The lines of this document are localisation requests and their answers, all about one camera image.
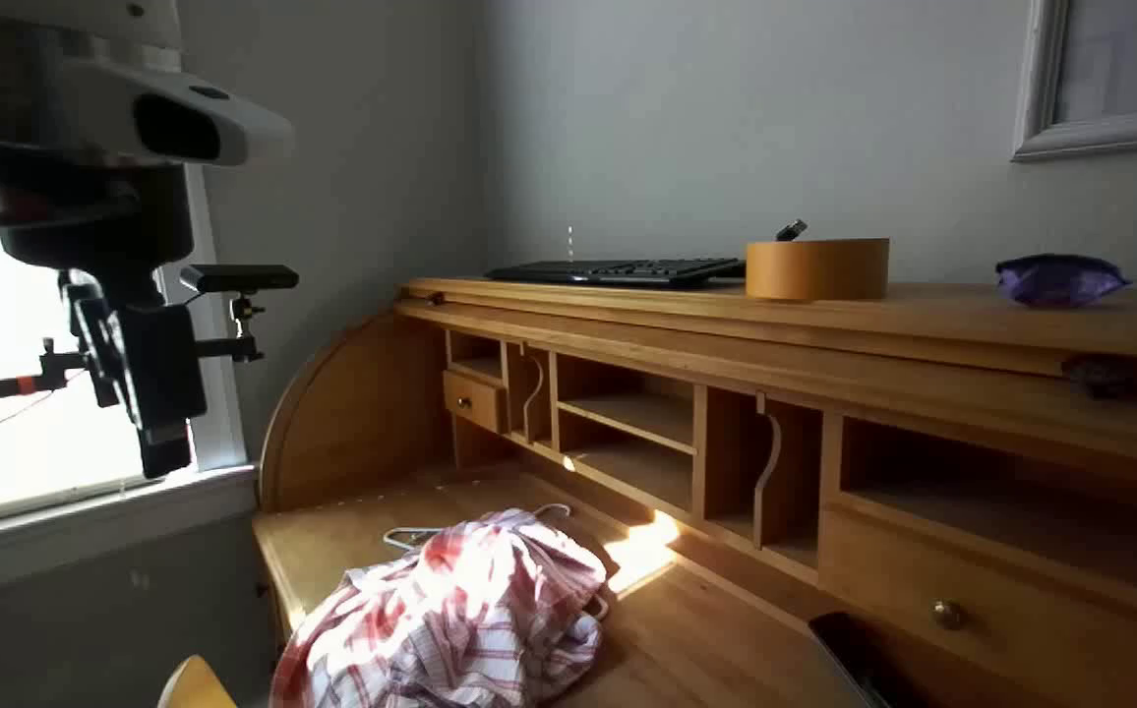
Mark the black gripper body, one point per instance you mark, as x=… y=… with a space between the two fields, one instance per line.
x=165 y=367

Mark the black computer keyboard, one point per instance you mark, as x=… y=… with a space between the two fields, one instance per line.
x=620 y=272

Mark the bright window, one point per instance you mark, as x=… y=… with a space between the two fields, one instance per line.
x=17 y=445

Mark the wooden desk drawer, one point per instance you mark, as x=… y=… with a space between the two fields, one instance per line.
x=472 y=399
x=984 y=617

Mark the red white striped cloth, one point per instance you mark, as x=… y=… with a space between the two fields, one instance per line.
x=463 y=617

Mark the round wooden box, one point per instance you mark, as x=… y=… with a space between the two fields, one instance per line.
x=816 y=269

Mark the brass drawer knob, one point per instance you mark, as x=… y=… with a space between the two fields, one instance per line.
x=949 y=617

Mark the wooden roll-top desk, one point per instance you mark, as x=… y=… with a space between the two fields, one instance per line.
x=984 y=329

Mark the purple bowl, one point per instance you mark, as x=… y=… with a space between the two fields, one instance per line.
x=1058 y=280

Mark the black camera stand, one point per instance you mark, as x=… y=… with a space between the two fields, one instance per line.
x=245 y=343

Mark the black bar stereo camera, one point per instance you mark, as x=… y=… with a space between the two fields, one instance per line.
x=236 y=278

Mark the silver framed wall board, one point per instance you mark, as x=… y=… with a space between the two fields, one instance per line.
x=1052 y=133

